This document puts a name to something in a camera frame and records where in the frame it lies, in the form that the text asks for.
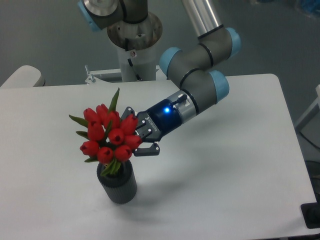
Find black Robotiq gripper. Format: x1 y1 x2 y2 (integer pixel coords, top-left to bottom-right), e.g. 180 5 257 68
120 99 183 157

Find red tulip bouquet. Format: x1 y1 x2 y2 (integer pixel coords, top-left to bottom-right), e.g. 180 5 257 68
69 90 142 177

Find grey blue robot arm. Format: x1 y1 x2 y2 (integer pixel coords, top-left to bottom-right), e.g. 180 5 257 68
78 0 241 157

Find dark grey ribbed vase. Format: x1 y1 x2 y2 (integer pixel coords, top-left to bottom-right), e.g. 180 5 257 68
96 160 137 204

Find white chair back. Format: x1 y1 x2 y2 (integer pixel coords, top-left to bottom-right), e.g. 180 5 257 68
0 65 46 89

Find white furniture at right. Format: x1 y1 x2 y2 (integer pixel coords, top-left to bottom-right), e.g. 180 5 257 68
293 85 320 132

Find black device at table edge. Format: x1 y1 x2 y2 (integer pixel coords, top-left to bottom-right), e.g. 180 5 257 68
300 202 320 229

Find blue items in clear container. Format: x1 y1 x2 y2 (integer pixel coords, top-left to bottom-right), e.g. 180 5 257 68
298 0 320 18

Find white pedestal base frame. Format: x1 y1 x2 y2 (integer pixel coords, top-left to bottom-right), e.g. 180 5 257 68
84 58 169 84

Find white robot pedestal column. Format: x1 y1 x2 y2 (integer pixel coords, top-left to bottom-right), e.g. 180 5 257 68
107 12 163 82

